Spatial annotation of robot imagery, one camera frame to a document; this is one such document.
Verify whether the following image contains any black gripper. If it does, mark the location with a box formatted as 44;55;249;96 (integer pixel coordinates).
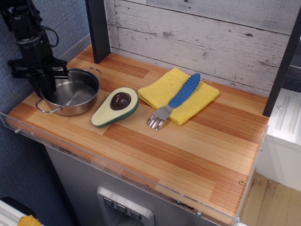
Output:
8;30;70;98

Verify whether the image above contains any silver steel pot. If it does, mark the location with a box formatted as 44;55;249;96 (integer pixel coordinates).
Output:
35;67;103;116

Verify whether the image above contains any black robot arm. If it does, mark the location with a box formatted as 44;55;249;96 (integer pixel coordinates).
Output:
0;0;70;98

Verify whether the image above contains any toy avocado half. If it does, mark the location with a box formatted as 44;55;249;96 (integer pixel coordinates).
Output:
91;87;139;127

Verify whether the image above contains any clear acrylic table guard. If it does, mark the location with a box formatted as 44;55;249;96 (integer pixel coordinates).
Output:
0;34;270;224

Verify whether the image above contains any grey toy fridge cabinet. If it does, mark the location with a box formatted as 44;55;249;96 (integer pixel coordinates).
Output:
46;147;213;226

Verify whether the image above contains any yellow folded cloth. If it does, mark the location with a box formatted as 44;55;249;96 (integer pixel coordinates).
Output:
138;67;220;125

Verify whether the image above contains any silver dispenser button panel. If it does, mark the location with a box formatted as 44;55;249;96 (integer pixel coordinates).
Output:
97;186;155;226

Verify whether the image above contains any yellow object bottom left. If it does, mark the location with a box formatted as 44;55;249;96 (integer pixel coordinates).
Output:
17;215;42;226

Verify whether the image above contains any white appliance at right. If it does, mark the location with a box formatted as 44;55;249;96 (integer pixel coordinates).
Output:
255;89;301;191

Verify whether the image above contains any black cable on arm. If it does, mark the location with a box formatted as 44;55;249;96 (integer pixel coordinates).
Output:
39;25;59;48

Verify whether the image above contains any black left vertical post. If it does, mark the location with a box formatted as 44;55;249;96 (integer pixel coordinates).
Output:
85;0;111;64

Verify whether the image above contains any black vertical post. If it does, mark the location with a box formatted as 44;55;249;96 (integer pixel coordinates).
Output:
262;9;301;117
85;0;111;64

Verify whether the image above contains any blue handled fork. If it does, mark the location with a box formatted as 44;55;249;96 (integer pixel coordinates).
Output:
147;73;200;130

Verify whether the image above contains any black right vertical post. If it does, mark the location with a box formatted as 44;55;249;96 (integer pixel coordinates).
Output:
262;9;301;117

